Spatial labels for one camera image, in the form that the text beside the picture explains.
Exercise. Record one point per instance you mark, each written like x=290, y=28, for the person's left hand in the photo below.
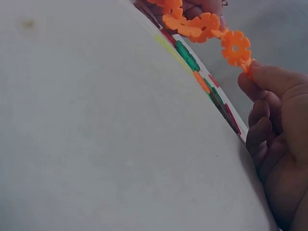
x=195, y=8

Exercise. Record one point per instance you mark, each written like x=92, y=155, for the person's right hand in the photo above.
x=286, y=154

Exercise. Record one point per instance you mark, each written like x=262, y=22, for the person's left fingers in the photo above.
x=192, y=9

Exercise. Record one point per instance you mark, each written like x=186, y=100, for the person's right thumb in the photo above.
x=276, y=77

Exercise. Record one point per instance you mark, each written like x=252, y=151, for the white paper with colourful drawing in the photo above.
x=203, y=63

